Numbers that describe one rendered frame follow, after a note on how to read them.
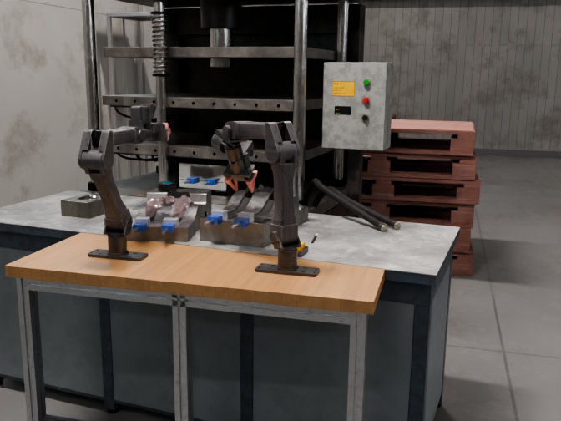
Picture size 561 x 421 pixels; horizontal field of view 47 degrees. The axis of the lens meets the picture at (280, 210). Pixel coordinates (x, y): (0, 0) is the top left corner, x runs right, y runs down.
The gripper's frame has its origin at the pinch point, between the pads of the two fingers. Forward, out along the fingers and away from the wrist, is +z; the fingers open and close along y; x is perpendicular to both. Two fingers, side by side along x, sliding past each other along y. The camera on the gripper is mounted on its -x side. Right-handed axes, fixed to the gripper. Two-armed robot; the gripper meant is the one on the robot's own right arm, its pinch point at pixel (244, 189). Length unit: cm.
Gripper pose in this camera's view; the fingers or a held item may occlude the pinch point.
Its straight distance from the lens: 231.4
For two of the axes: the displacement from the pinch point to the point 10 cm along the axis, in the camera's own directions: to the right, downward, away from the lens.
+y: -9.3, -0.9, 3.6
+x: -3.3, 6.5, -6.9
